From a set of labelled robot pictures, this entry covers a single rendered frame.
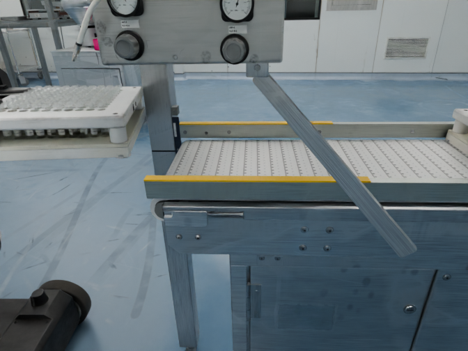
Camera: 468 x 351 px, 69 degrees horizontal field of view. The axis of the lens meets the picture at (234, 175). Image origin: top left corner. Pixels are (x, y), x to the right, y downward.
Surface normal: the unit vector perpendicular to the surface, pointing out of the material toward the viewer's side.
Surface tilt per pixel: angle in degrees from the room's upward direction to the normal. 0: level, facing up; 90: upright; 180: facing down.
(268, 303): 90
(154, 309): 0
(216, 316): 0
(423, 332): 90
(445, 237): 90
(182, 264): 90
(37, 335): 0
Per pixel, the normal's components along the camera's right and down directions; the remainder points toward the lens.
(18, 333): -0.02, -0.89
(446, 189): -0.06, 0.45
